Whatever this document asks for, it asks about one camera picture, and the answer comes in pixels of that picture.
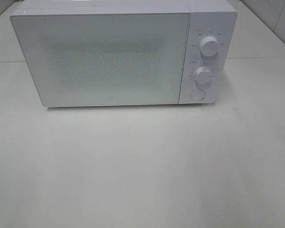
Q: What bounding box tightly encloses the round door release button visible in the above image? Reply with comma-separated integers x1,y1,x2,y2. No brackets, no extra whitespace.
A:
190,89,205,102

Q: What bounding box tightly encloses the white microwave door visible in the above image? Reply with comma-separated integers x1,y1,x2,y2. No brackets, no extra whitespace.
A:
11,13,190,107

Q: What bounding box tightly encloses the white dial knob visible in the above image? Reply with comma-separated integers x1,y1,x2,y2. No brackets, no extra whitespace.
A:
199,34,220,57
194,67,212,85

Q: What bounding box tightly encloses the white microwave oven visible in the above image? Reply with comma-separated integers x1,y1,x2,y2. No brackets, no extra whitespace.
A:
10,0,238,107

